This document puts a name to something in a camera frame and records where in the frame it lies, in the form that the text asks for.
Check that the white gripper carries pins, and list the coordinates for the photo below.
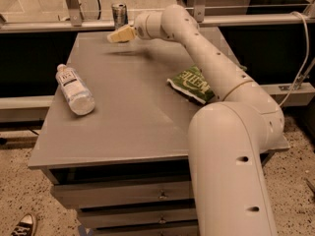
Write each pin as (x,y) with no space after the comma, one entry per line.
(142,29)

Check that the silver blue redbull can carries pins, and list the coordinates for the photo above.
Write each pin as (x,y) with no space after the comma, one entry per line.
(119,14)

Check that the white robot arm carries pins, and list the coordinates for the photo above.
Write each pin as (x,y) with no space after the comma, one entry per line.
(227,137)

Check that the clear plastic water bottle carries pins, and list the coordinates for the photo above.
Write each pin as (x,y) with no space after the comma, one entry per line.
(76,93)

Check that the green kettle chips bag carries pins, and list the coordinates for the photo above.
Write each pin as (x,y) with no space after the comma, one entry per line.
(192,84)

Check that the grey drawer cabinet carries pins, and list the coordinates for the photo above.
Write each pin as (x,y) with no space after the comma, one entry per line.
(124,168)

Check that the black white sneaker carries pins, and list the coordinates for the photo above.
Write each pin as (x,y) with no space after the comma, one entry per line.
(25,227)

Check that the metal railing frame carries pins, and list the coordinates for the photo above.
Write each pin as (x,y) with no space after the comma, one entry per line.
(49,15)

